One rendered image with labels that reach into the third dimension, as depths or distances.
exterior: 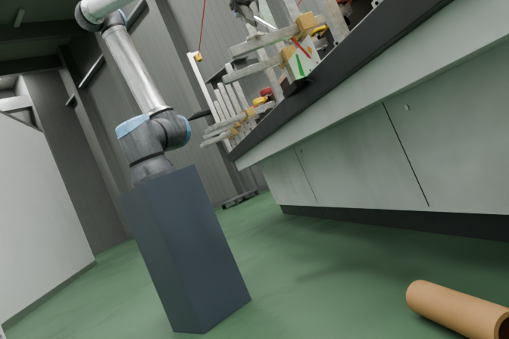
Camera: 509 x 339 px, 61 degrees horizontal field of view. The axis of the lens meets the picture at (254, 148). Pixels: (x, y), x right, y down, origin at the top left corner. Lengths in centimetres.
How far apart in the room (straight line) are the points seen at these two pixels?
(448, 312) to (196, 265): 99
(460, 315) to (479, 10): 57
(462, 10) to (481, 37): 6
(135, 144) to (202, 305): 67
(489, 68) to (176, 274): 122
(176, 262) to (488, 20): 128
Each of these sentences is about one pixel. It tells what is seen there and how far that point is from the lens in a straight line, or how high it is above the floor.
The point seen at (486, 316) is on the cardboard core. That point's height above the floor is 7.
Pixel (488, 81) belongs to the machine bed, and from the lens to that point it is 120.
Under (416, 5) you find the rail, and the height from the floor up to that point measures 64.
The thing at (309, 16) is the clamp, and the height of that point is 86.
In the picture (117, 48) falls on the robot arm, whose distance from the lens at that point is 208.
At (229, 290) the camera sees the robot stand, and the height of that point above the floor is 8.
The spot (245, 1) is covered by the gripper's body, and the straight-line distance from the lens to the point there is 169.
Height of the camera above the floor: 48
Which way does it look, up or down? 2 degrees up
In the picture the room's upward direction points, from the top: 23 degrees counter-clockwise
